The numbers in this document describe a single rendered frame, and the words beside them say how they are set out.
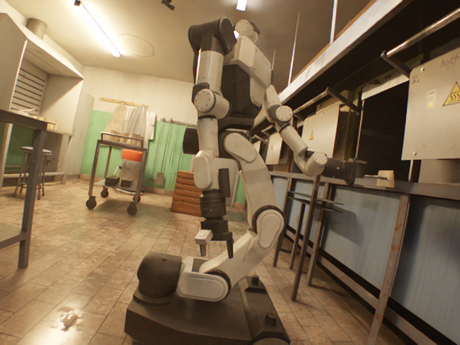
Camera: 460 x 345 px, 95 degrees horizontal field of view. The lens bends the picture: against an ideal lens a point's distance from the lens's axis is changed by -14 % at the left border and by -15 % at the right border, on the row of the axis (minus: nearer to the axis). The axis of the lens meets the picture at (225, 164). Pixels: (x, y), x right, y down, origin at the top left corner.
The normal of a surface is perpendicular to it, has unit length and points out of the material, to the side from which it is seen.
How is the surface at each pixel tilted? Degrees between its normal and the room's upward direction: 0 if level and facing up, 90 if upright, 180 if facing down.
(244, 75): 97
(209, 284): 90
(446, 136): 90
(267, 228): 90
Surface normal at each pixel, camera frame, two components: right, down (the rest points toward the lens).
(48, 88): 0.07, 0.00
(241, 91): 0.24, 0.14
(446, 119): -0.98, -0.18
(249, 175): 0.12, 0.41
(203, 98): -0.51, -0.06
